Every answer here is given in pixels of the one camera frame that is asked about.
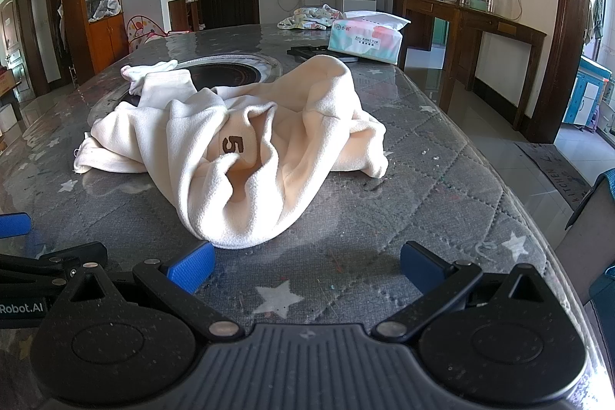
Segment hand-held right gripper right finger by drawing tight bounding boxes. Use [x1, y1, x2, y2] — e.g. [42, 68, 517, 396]
[371, 241, 558, 342]

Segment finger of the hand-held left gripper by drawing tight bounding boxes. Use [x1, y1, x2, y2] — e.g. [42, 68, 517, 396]
[0, 241, 108, 295]
[0, 212, 32, 240]

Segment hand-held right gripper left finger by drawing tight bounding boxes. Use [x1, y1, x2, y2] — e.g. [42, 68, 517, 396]
[55, 241, 245, 341]

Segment cream sweatshirt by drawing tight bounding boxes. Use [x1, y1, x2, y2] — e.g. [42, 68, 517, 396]
[73, 55, 389, 250]

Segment hanging clothes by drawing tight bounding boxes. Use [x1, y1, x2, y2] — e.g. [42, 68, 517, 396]
[583, 0, 605, 43]

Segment white bin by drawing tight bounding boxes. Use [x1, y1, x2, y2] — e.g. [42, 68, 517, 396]
[0, 103, 22, 134]

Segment grey door mat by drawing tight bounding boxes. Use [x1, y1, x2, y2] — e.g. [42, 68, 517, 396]
[514, 141, 594, 199]

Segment blue and grey chair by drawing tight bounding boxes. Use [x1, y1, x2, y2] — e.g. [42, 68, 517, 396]
[555, 167, 615, 410]

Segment brown interior door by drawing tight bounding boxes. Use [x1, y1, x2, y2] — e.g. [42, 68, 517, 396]
[0, 0, 25, 103]

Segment small white garment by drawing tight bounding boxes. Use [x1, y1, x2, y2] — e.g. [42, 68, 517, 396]
[121, 59, 180, 96]

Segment red patterned bags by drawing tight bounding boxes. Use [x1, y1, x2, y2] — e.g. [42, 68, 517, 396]
[126, 13, 169, 53]

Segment tissue pack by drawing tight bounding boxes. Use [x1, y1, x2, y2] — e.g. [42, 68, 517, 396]
[328, 10, 411, 66]

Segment blue cabinet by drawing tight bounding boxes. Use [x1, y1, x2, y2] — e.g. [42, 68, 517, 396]
[562, 55, 615, 127]

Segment black flat tray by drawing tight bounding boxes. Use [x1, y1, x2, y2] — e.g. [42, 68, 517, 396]
[287, 46, 359, 64]

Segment wooden console table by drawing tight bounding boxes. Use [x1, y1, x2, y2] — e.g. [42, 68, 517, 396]
[401, 0, 547, 132]

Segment small wooden shoe rack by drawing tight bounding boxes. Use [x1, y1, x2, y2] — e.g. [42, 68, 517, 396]
[168, 0, 200, 31]

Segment floral cloth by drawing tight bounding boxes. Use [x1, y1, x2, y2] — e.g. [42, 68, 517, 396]
[278, 4, 347, 31]

